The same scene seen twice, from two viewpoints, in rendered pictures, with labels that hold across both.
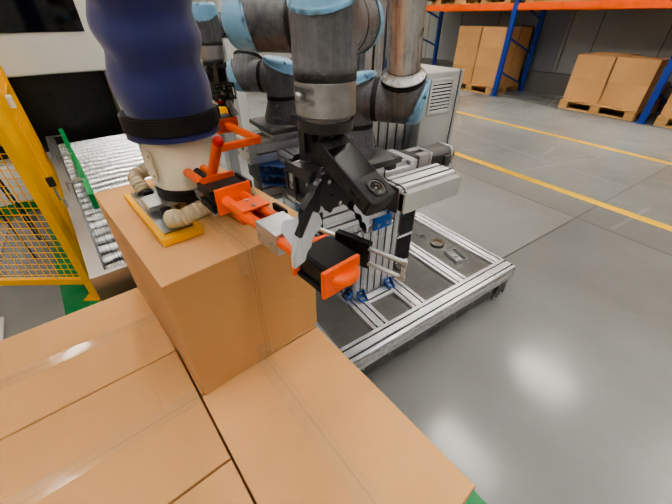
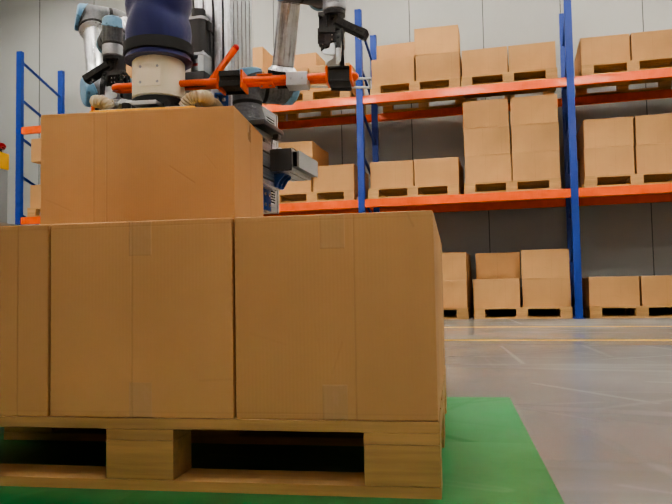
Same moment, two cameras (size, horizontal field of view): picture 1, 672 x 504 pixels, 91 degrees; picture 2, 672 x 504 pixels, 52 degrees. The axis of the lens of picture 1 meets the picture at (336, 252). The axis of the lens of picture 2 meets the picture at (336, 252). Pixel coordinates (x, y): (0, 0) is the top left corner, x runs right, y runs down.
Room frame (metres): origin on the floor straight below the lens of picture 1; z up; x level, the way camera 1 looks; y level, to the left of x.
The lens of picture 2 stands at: (-1.21, 1.47, 0.39)
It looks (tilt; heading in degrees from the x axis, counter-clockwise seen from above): 3 degrees up; 319
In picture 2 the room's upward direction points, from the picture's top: 1 degrees counter-clockwise
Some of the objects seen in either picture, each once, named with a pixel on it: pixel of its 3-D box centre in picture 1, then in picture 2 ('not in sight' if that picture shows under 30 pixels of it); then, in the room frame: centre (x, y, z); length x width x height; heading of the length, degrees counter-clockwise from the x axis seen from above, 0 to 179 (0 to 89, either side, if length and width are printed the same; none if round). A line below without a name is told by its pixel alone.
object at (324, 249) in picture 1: (324, 264); (339, 76); (0.41, 0.02, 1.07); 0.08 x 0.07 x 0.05; 42
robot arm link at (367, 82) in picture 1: (357, 96); (248, 85); (1.04, -0.06, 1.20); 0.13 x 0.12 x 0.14; 71
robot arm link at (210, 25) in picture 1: (207, 24); (112, 32); (1.25, 0.40, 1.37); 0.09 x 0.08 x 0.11; 167
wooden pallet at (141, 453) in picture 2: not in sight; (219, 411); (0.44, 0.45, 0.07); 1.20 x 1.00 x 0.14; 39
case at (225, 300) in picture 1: (210, 260); (159, 186); (0.86, 0.41, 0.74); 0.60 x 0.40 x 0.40; 42
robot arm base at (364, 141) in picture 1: (353, 137); (247, 114); (1.04, -0.05, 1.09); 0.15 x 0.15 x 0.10
